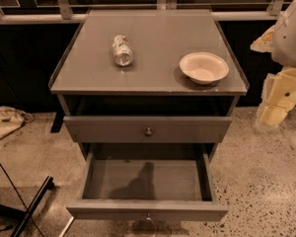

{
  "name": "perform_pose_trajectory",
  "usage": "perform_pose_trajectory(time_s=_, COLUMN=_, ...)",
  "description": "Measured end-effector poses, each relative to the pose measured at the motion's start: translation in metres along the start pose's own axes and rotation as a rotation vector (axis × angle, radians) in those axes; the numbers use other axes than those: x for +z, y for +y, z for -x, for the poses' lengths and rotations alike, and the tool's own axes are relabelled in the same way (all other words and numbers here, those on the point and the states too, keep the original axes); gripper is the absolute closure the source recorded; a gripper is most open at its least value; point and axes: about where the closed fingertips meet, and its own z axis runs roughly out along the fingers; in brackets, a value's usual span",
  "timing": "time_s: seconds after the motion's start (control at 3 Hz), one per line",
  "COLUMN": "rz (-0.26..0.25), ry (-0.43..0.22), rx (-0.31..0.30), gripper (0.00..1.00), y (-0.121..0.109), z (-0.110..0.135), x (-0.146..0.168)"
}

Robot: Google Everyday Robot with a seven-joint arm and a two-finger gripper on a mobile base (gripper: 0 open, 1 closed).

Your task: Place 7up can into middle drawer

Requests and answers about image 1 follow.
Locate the white paper bowl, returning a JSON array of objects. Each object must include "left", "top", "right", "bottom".
[{"left": 180, "top": 52, "right": 229, "bottom": 85}]

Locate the open grey middle drawer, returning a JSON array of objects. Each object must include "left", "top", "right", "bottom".
[{"left": 67, "top": 154, "right": 228, "bottom": 221}]

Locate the closed grey top drawer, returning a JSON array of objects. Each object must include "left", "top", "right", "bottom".
[{"left": 64, "top": 116, "right": 231, "bottom": 143}]

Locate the metal window railing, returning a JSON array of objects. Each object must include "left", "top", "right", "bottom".
[{"left": 0, "top": 0, "right": 292, "bottom": 26}]

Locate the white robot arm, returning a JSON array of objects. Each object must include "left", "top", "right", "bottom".
[{"left": 250, "top": 0, "right": 296, "bottom": 126}]

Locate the beige cloth bag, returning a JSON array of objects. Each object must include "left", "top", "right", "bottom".
[{"left": 0, "top": 106, "right": 34, "bottom": 140}]

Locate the grey wooden drawer cabinet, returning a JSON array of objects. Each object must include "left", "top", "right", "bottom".
[{"left": 47, "top": 9, "right": 251, "bottom": 223}]

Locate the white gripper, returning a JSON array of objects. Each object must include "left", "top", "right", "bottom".
[{"left": 250, "top": 26, "right": 296, "bottom": 126}]

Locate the black stand leg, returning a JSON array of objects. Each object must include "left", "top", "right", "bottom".
[{"left": 0, "top": 176, "right": 54, "bottom": 237}]

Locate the silver green 7up can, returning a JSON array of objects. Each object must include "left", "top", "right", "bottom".
[{"left": 112, "top": 35, "right": 134, "bottom": 67}]

